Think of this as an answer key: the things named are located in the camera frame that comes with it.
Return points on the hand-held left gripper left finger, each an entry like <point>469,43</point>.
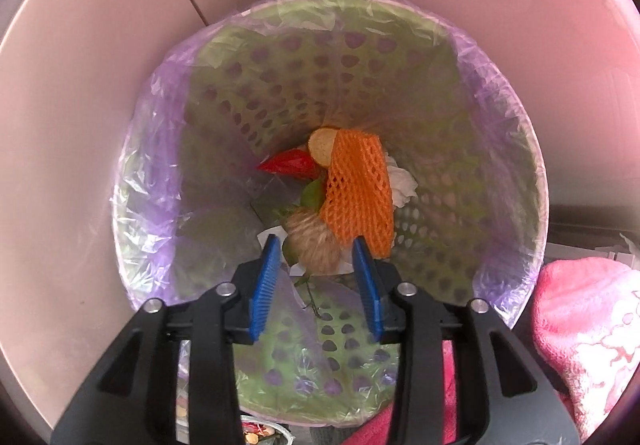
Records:
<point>265,285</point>

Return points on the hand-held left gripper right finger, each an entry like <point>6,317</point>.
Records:
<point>367,285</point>

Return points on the orange foam fruit net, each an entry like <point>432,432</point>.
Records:
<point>357,185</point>

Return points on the purple plastic bin liner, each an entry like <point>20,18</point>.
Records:
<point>155,175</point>

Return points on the green perforated trash bin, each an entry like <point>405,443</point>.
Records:
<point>350,75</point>

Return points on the jute twine ball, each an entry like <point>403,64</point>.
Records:
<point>312,240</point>

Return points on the green leaf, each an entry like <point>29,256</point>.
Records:
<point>312,195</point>

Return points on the white crumpled tissue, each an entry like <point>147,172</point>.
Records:
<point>402,185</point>

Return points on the red chili pepper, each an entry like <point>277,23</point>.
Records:
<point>292,162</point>

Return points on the clear bowl with food scraps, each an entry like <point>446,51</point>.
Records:
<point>260,432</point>

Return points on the tan round bread piece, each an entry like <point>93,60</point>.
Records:
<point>320,145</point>

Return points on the pink floral fleece cloth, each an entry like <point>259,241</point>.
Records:
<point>575,315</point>

